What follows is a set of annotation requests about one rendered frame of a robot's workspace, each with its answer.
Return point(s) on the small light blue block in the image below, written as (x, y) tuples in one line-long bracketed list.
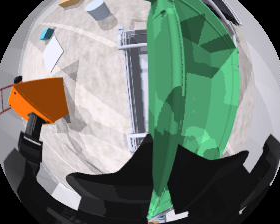
[(46, 34)]

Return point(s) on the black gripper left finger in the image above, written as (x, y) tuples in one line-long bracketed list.
[(132, 184)]

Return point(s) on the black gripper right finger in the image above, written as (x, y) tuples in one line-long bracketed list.
[(192, 175)]

